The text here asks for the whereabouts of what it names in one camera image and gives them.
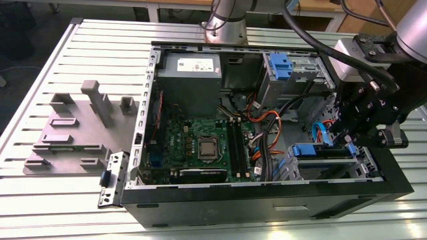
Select silver optical drive bay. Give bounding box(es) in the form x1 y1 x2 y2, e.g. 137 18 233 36
257 51 336 108

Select wooden cabinet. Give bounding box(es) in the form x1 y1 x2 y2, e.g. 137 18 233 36
336 0 401 51

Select black RAM slot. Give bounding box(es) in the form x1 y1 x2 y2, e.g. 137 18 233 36
233 117 250 179
225 117 242 180

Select wooden desk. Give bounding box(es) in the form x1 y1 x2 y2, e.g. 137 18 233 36
289 0 354 33

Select CPU socket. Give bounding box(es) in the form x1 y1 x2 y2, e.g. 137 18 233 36
194 135 222 164

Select silver CPU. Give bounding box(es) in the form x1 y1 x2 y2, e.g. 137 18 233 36
198 142 217 156

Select grey power supply unit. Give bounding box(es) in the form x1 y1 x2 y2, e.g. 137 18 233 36
154 52 224 120

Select black open PC case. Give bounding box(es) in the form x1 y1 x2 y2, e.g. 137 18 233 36
118 41 416 228

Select black graphics card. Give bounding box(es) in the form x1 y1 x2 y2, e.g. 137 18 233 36
169 167 229 185

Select green motherboard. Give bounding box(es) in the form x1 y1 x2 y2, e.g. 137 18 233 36
138 117 264 185

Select grey parts rack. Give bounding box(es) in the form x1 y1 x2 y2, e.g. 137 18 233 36
21 79 141 176

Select green RAM stick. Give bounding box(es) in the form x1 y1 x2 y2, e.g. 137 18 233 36
48 146 82 152

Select blue data wire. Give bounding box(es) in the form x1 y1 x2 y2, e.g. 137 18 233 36
312 120 334 147

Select orange wire bundle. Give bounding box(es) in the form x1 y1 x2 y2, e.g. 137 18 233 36
245 92 284 161

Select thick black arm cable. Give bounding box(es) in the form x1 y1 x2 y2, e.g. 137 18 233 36
278 0 401 92

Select thick black cable bundle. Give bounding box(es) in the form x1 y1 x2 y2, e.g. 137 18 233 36
257 91 334 181

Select thin arm cable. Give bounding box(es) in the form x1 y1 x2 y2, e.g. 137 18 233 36
338 0 400 32

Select yellow black wire bundle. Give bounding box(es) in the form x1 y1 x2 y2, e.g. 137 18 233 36
214 103 241 118

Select thin red wire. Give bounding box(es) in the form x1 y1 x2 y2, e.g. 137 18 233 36
149 89 165 145

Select silver card retention bracket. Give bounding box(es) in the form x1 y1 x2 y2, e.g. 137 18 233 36
96 149 132 210

